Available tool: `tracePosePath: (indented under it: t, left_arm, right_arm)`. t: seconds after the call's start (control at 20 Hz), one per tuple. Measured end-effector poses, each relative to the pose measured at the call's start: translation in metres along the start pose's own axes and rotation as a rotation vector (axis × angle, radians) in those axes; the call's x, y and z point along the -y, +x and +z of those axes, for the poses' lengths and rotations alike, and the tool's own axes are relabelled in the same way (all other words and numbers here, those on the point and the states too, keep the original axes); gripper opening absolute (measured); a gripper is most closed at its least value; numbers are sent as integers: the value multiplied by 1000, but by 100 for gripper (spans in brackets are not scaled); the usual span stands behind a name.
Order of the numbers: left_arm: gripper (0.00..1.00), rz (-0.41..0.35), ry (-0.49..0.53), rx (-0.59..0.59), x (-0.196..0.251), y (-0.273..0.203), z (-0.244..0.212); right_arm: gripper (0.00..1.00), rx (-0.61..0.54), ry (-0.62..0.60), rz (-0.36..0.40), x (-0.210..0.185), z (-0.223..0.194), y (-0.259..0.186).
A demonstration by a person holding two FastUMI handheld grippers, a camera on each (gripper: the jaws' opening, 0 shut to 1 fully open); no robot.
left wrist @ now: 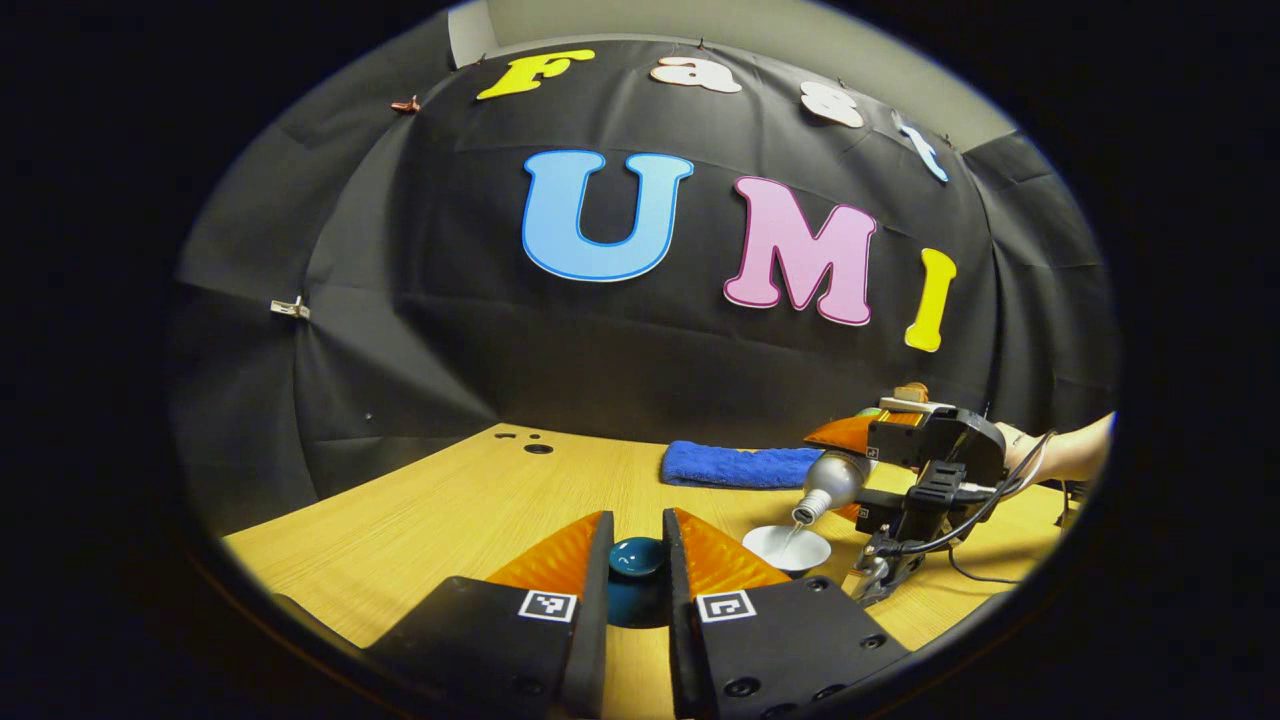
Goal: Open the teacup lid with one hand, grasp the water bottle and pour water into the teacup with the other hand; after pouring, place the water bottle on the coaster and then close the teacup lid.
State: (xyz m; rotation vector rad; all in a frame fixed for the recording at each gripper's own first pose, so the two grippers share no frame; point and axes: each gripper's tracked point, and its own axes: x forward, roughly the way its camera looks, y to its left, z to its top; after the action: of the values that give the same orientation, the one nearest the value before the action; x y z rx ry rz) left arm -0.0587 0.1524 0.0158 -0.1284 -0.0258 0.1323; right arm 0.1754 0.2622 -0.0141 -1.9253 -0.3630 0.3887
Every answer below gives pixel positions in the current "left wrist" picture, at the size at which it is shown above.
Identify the blue teacup lid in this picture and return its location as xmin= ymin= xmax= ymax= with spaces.
xmin=606 ymin=536 xmax=670 ymax=630

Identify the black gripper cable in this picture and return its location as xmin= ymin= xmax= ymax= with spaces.
xmin=895 ymin=430 xmax=1061 ymax=586

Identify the black backdrop cloth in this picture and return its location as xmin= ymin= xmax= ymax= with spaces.
xmin=170 ymin=38 xmax=1119 ymax=536

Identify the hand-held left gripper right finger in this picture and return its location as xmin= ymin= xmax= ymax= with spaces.
xmin=662 ymin=507 xmax=911 ymax=720

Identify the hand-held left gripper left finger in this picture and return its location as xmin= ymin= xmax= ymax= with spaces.
xmin=365 ymin=510 xmax=614 ymax=720

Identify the silver water bottle green label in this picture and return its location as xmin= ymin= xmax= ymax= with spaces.
xmin=791 ymin=405 xmax=886 ymax=527

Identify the blue towel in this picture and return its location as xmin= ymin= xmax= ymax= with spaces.
xmin=660 ymin=440 xmax=827 ymax=491

